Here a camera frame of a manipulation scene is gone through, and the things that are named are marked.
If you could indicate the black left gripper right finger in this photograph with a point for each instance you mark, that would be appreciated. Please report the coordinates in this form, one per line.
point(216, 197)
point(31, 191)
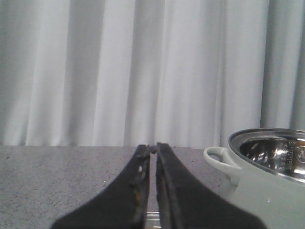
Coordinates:
point(185, 203)

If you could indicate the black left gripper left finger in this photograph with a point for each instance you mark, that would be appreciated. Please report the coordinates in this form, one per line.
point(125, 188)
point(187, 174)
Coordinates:
point(122, 205)

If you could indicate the pale green electric cooking pot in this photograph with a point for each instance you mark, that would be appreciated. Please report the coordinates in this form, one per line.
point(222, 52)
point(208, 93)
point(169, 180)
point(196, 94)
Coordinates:
point(264, 174)

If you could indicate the white curtain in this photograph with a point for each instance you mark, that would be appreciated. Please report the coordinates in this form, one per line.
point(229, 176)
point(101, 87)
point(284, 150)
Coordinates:
point(129, 72)

